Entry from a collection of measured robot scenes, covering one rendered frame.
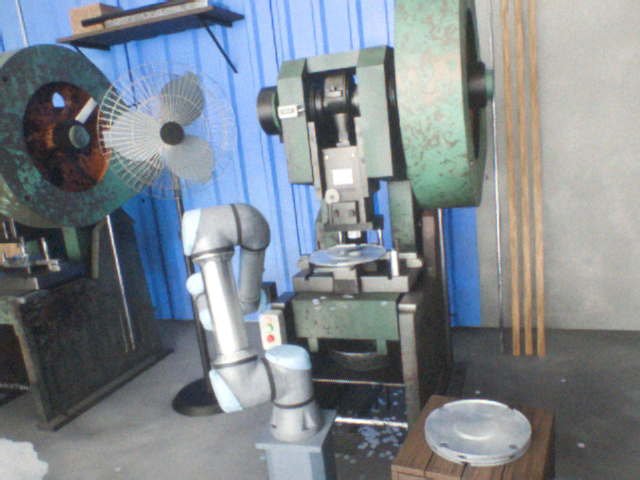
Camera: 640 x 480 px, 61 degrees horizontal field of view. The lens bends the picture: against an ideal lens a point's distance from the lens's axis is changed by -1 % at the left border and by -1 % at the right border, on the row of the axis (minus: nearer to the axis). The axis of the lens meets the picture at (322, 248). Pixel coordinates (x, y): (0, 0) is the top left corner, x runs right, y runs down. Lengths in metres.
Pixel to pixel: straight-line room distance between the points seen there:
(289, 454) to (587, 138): 2.27
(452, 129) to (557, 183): 1.63
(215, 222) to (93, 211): 1.44
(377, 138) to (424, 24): 0.45
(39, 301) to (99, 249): 0.45
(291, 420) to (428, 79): 1.00
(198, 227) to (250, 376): 0.40
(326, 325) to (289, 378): 0.57
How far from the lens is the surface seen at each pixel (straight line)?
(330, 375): 2.17
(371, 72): 1.92
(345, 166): 2.00
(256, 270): 1.63
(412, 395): 1.96
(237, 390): 1.44
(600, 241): 3.24
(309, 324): 2.02
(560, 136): 3.14
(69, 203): 2.73
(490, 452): 1.58
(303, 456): 1.54
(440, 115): 1.59
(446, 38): 1.61
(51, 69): 2.78
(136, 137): 2.41
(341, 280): 1.99
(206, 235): 1.44
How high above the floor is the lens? 1.25
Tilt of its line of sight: 13 degrees down
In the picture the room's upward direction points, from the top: 6 degrees counter-clockwise
